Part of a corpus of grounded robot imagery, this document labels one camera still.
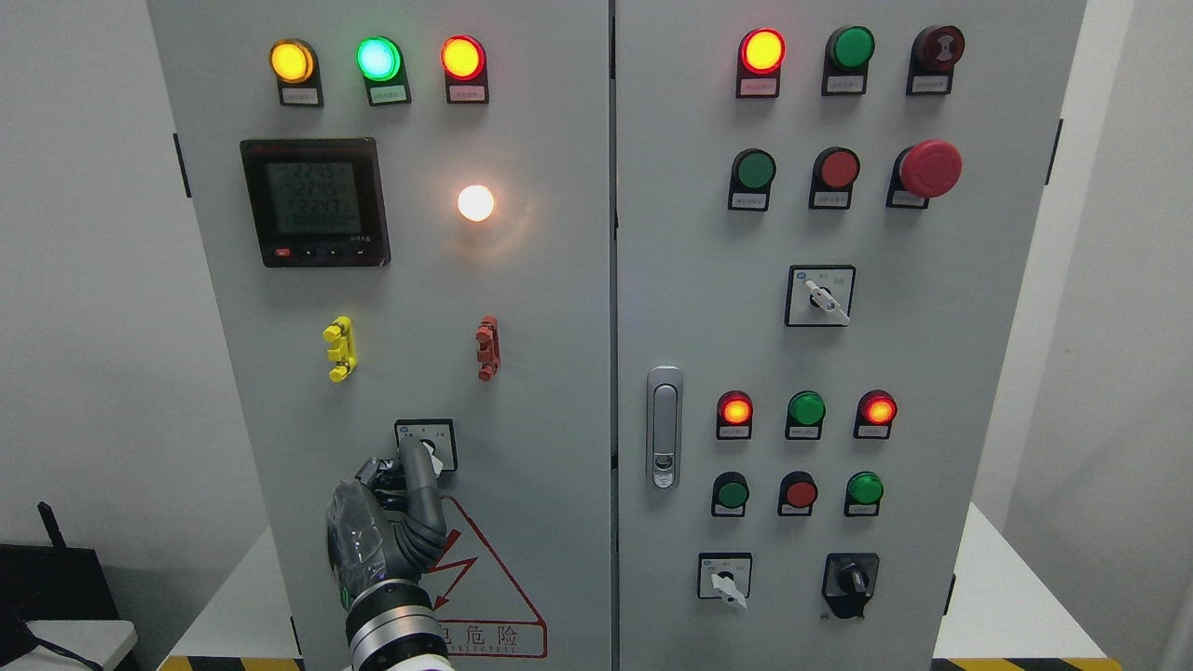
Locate dark grey robotic hand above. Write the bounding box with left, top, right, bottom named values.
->
left=324, top=437, right=447, bottom=609

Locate door rotary switch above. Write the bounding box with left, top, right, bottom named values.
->
left=392, top=418, right=459, bottom=474

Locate green lit indicator light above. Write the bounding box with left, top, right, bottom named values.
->
left=356, top=35, right=412, bottom=106

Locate yellow indicator light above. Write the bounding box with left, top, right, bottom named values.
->
left=268, top=38, right=323, bottom=109

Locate red high voltage warning sticker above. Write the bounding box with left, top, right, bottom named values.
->
left=421, top=495, right=548, bottom=659

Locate yellow terminal connector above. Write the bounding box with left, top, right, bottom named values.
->
left=322, top=315, right=357, bottom=384

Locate red terminal connector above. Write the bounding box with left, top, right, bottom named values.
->
left=474, top=315, right=501, bottom=382

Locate white box lower left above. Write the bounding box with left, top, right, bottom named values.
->
left=4, top=620, right=141, bottom=670

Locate black digital power meter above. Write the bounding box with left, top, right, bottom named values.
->
left=240, top=137, right=391, bottom=267

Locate black device with antenna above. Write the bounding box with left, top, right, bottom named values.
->
left=1, top=501, right=119, bottom=665

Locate small clear lamp bulb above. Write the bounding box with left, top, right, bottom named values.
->
left=456, top=184, right=496, bottom=224

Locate green push button lower left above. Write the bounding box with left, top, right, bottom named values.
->
left=710, top=472, right=750, bottom=517

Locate green push button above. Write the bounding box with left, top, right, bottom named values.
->
left=727, top=148, right=778, bottom=213
left=843, top=470, right=885, bottom=518
left=710, top=472, right=750, bottom=517

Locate red lit indicator lower left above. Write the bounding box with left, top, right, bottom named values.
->
left=716, top=390, right=753, bottom=439

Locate red lit indicator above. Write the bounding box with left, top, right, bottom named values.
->
left=716, top=390, right=753, bottom=439
left=853, top=390, right=898, bottom=439
left=734, top=27, right=787, bottom=99

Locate grey electrical cabinet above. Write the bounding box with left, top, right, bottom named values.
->
left=148, top=1, right=1086, bottom=670

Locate red push button lower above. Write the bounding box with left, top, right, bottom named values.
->
left=775, top=470, right=818, bottom=517

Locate red push button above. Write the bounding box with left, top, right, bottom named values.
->
left=775, top=470, right=818, bottom=517
left=808, top=147, right=860, bottom=210

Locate green indicator lower middle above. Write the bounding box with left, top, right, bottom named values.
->
left=785, top=390, right=827, bottom=441

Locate red lit indicator left door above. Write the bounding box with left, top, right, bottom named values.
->
left=440, top=33, right=489, bottom=103

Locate green push button lower right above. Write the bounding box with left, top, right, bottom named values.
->
left=843, top=470, right=885, bottom=518

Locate red lit indicator lower right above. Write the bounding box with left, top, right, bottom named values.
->
left=853, top=390, right=898, bottom=439

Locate green push button upper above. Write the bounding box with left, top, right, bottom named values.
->
left=727, top=148, right=778, bottom=213

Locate red push button upper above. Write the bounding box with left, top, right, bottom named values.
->
left=808, top=147, right=860, bottom=210

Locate red lit indicator top right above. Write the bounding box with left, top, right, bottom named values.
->
left=734, top=27, right=787, bottom=99

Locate red emergency stop button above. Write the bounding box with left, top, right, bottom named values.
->
left=885, top=138, right=964, bottom=210

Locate green indicator top right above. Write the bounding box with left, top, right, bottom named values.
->
left=821, top=25, right=876, bottom=97

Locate dark red buzzer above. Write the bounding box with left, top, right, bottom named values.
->
left=905, top=24, right=966, bottom=96

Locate silver door handle lock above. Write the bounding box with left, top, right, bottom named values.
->
left=645, top=365, right=684, bottom=490

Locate bottom white rotary switch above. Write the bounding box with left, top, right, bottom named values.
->
left=697, top=552, right=753, bottom=610

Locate black knob selector switch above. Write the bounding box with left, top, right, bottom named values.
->
left=821, top=553, right=880, bottom=618

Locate upper right rotary switch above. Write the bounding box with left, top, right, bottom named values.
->
left=785, top=264, right=857, bottom=328

